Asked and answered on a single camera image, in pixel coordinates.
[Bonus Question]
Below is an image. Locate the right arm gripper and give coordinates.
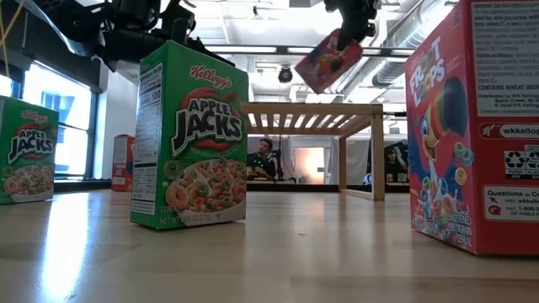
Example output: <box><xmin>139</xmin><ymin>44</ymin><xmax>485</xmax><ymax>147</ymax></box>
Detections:
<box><xmin>323</xmin><ymin>0</ymin><xmax>382</xmax><ymax>52</ymax></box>

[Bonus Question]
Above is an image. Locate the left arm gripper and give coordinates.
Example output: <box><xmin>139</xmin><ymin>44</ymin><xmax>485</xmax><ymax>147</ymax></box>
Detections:
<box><xmin>159</xmin><ymin>0</ymin><xmax>236</xmax><ymax>67</ymax></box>

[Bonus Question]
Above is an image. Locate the red Froot Loops cereal box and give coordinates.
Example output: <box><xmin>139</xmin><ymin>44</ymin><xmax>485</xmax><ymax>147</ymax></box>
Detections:
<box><xmin>403</xmin><ymin>0</ymin><xmax>539</xmax><ymax>257</ymax></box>
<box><xmin>293</xmin><ymin>28</ymin><xmax>364</xmax><ymax>95</ymax></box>
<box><xmin>110</xmin><ymin>134</ymin><xmax>136</xmax><ymax>193</ymax></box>

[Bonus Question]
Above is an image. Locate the green Apple Jacks cereal box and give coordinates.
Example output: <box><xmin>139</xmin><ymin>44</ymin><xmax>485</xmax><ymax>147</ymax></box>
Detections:
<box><xmin>129</xmin><ymin>40</ymin><xmax>250</xmax><ymax>231</ymax></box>
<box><xmin>0</xmin><ymin>95</ymin><xmax>60</xmax><ymax>206</ymax></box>

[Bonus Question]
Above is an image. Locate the wooden slatted shelf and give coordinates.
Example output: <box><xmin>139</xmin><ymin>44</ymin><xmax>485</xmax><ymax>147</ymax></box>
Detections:
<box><xmin>246</xmin><ymin>102</ymin><xmax>387</xmax><ymax>202</ymax></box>

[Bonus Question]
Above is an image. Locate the long ceiling light bar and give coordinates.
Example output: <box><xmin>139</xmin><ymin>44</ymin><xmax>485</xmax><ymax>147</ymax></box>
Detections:
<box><xmin>205</xmin><ymin>44</ymin><xmax>416</xmax><ymax>58</ymax></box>

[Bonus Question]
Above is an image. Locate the white partition curtain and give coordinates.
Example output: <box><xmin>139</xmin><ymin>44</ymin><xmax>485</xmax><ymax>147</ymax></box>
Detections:
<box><xmin>328</xmin><ymin>136</ymin><xmax>371</xmax><ymax>186</ymax></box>

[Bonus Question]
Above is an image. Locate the person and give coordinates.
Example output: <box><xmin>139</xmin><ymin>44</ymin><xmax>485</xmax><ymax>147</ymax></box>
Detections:
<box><xmin>247</xmin><ymin>137</ymin><xmax>280</xmax><ymax>182</ymax></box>
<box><xmin>383</xmin><ymin>145</ymin><xmax>408</xmax><ymax>183</ymax></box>

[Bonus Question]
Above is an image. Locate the large window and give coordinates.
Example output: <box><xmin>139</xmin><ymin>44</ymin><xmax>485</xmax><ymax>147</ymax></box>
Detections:
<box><xmin>20</xmin><ymin>62</ymin><xmax>99</xmax><ymax>180</ymax></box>

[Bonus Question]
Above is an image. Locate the silver ventilation duct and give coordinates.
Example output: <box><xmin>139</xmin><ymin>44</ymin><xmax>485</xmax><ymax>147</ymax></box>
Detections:
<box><xmin>336</xmin><ymin>0</ymin><xmax>456</xmax><ymax>100</ymax></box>

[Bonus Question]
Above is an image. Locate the black round ceiling camera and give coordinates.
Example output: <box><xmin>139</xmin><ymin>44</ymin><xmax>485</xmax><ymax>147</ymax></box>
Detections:
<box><xmin>277</xmin><ymin>65</ymin><xmax>295</xmax><ymax>84</ymax></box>

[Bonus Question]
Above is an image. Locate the black aluminium table frame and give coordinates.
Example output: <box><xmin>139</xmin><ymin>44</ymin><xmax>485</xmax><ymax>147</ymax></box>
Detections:
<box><xmin>54</xmin><ymin>178</ymin><xmax>422</xmax><ymax>194</ymax></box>

